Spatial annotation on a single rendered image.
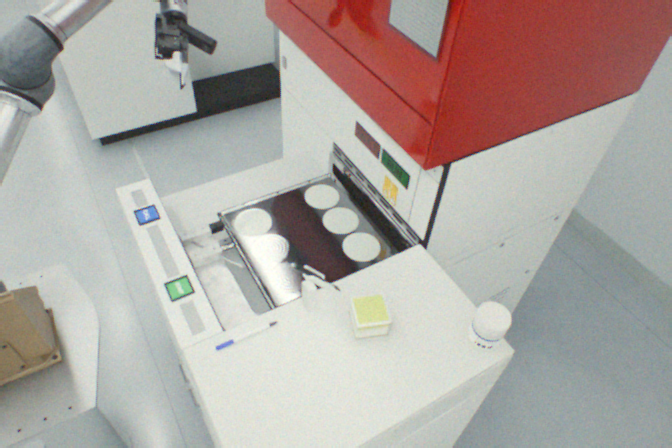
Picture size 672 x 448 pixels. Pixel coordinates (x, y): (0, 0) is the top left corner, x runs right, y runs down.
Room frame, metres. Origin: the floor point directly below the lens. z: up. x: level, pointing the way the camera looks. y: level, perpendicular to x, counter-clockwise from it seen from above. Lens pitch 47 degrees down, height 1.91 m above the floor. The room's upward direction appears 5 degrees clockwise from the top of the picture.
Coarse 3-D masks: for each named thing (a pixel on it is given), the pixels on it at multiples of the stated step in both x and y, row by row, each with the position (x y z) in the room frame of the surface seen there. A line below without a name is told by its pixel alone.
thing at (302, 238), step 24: (288, 192) 1.04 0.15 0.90; (288, 216) 0.95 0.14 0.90; (312, 216) 0.95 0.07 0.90; (360, 216) 0.97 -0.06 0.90; (240, 240) 0.84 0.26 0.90; (264, 240) 0.85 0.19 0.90; (288, 240) 0.86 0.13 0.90; (312, 240) 0.86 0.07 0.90; (336, 240) 0.87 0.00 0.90; (264, 264) 0.77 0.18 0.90; (288, 264) 0.78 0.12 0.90; (312, 264) 0.78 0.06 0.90; (336, 264) 0.79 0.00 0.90; (360, 264) 0.80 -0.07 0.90; (288, 288) 0.70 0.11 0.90
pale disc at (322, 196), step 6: (312, 186) 1.07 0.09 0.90; (318, 186) 1.08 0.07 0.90; (324, 186) 1.08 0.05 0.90; (330, 186) 1.08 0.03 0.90; (306, 192) 1.05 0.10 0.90; (312, 192) 1.05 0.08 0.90; (318, 192) 1.05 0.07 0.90; (324, 192) 1.05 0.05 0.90; (330, 192) 1.06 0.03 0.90; (336, 192) 1.06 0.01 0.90; (306, 198) 1.02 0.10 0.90; (312, 198) 1.02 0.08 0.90; (318, 198) 1.03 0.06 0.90; (324, 198) 1.03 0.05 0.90; (330, 198) 1.03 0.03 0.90; (336, 198) 1.03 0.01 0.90; (312, 204) 1.00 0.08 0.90; (318, 204) 1.00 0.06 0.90; (324, 204) 1.00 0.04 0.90; (330, 204) 1.01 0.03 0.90
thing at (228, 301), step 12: (180, 240) 0.84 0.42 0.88; (204, 240) 0.85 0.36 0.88; (216, 264) 0.77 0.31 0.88; (204, 276) 0.73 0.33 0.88; (216, 276) 0.73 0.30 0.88; (228, 276) 0.74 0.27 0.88; (204, 288) 0.69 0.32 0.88; (216, 288) 0.70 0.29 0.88; (228, 288) 0.70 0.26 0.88; (216, 300) 0.66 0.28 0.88; (228, 300) 0.67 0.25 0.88; (240, 300) 0.67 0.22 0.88; (216, 312) 0.63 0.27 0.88; (228, 312) 0.63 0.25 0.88; (240, 312) 0.63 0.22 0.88; (252, 312) 0.64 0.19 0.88
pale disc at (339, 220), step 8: (336, 208) 0.99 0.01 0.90; (344, 208) 0.99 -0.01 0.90; (328, 216) 0.96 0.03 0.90; (336, 216) 0.96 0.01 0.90; (344, 216) 0.96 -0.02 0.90; (352, 216) 0.97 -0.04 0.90; (328, 224) 0.93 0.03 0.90; (336, 224) 0.93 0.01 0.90; (344, 224) 0.93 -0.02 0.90; (352, 224) 0.93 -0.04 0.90; (336, 232) 0.90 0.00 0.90; (344, 232) 0.90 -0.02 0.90
